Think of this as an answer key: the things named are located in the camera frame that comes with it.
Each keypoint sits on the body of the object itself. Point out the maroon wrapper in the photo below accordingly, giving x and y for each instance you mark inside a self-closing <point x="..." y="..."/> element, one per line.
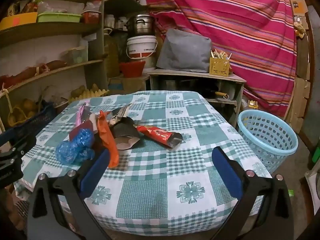
<point x="83" y="126"/>

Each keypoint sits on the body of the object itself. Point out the yellow utensil holder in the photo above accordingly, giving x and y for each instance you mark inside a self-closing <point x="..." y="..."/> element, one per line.
<point x="219" y="66"/>

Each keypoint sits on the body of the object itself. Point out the white plastic bucket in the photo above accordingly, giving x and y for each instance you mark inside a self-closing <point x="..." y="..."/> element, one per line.
<point x="141" y="47"/>

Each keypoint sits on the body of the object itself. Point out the red snack wrapper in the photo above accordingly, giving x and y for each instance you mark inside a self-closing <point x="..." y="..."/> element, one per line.
<point x="157" y="133"/>

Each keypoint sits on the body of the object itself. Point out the wooden shelf board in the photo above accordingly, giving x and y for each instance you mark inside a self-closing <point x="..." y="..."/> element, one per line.
<point x="120" y="0"/>

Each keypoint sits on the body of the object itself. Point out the orange plastic wrapper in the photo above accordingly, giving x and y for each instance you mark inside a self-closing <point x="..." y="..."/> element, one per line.
<point x="110" y="142"/>

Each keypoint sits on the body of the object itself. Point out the red striped blanket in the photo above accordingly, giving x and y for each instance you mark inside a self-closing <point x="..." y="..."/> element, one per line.
<point x="225" y="30"/>

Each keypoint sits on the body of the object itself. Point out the yellow plastic tray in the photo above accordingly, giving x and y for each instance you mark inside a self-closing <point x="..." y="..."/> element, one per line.
<point x="17" y="21"/>

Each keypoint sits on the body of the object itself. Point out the beige wrapper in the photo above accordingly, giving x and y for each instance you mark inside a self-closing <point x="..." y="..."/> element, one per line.
<point x="93" y="122"/>

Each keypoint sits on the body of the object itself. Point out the cardboard wall panels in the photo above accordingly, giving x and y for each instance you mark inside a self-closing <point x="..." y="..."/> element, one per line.
<point x="301" y="87"/>

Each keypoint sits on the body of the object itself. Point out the light blue plastic basket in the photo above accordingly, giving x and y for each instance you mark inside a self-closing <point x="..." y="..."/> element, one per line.
<point x="275" y="152"/>

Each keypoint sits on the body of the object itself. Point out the yellow mesh bag of fruit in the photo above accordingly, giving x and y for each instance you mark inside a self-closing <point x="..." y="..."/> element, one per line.
<point x="21" y="112"/>

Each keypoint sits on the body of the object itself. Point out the pink wrapper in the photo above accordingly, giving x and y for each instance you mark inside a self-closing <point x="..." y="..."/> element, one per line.
<point x="81" y="115"/>

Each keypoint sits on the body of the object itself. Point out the blue plastic bag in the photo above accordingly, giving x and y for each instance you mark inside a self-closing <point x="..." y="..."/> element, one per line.
<point x="75" y="145"/>

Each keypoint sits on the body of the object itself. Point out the small red basket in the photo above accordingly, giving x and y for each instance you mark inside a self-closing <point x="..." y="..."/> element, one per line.
<point x="91" y="17"/>

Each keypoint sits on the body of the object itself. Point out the yellow oil jug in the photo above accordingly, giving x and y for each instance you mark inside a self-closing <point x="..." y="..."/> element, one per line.
<point x="112" y="55"/>

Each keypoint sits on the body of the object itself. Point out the wooden rolling pin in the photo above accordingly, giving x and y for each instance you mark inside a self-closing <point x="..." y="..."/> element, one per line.
<point x="222" y="95"/>

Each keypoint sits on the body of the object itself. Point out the dark patterned pouch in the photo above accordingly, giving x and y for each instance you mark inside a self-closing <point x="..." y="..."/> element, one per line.
<point x="125" y="130"/>

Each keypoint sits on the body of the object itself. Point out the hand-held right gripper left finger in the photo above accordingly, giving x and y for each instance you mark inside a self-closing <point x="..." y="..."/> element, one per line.
<point x="96" y="172"/>

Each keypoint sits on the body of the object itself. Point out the green paper scrap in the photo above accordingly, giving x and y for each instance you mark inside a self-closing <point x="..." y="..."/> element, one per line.
<point x="290" y="193"/>

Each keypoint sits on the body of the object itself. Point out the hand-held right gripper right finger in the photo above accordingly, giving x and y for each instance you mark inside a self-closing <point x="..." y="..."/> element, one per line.
<point x="227" y="172"/>

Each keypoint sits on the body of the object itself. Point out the blue plastic crate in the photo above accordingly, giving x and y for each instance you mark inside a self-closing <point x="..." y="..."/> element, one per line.
<point x="35" y="121"/>

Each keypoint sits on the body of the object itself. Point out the wooden cabinet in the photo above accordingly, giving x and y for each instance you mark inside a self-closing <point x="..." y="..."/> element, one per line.
<point x="200" y="76"/>

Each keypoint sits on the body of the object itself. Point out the steel pot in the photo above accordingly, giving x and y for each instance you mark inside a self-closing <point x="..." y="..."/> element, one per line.
<point x="140" y="25"/>

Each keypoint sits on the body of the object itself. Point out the clear plastic container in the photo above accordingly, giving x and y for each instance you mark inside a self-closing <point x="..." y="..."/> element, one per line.
<point x="75" y="55"/>

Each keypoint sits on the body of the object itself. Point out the reddish brown tied bundle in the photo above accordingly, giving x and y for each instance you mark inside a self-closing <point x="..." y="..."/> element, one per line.
<point x="30" y="71"/>

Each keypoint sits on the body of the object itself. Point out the white metal appliance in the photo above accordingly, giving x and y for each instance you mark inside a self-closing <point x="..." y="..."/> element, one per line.
<point x="313" y="187"/>

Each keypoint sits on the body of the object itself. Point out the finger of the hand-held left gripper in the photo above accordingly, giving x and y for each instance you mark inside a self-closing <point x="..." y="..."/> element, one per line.
<point x="23" y="142"/>

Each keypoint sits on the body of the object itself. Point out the red basin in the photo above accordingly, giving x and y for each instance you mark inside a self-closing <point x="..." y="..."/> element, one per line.
<point x="132" y="68"/>

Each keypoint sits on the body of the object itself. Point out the yellow egg tray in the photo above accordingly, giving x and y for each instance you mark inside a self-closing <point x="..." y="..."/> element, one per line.
<point x="87" y="95"/>

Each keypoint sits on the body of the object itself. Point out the curved wooden shelf unit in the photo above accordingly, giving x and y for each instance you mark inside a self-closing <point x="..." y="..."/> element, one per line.
<point x="50" y="30"/>

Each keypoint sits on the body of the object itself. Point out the green checked tablecloth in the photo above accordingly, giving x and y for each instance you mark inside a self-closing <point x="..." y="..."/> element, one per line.
<point x="150" y="180"/>

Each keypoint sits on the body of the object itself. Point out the green box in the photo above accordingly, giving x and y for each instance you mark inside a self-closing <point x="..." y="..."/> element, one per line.
<point x="315" y="158"/>

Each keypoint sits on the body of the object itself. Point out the green plastic tray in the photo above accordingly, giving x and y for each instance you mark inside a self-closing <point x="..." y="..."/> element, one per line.
<point x="58" y="17"/>

